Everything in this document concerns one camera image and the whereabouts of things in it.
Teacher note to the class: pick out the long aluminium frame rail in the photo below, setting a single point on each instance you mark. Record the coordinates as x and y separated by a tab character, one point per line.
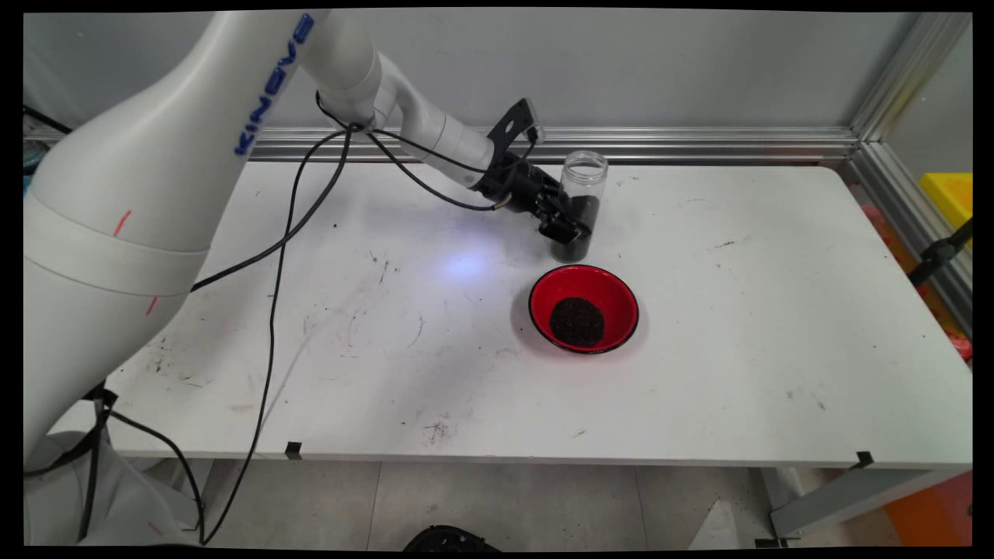
699	144

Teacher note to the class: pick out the pile of black seeds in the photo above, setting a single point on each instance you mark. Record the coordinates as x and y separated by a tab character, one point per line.
577	322

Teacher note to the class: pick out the red plastic item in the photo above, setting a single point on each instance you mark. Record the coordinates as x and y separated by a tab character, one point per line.
963	347

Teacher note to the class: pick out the orange box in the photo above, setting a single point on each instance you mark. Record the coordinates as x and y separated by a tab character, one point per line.
932	512

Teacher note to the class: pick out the yellow box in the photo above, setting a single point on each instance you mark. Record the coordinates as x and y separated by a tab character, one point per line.
951	194

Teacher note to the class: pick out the black round floor object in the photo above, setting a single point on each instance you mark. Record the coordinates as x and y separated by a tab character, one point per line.
450	537

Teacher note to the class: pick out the clear jar with black seeds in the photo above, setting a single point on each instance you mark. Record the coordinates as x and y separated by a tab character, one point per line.
584	175

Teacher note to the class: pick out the grey table leg beam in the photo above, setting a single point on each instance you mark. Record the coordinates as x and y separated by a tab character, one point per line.
839	497

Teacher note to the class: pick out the black stand pole with clamp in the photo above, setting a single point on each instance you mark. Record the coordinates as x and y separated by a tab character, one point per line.
936	255

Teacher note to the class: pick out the pink plastic item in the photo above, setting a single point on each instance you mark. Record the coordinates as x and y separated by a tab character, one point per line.
874	217

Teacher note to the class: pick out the grey cloth robot cover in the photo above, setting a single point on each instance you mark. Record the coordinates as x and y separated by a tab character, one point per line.
116	497

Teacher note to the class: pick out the short aluminium frame rail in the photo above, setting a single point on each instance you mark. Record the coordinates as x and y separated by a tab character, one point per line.
885	186

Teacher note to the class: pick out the small black table clip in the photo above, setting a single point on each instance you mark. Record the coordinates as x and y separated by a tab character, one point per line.
863	460
293	450

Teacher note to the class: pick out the aluminium frame post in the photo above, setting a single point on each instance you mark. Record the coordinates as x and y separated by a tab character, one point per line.
901	78

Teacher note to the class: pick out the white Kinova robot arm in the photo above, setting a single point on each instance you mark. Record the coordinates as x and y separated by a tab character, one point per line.
155	155

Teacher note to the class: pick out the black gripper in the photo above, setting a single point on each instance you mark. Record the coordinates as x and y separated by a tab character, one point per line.
520	182

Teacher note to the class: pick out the red bowl with black rim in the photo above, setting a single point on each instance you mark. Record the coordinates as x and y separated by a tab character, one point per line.
590	283

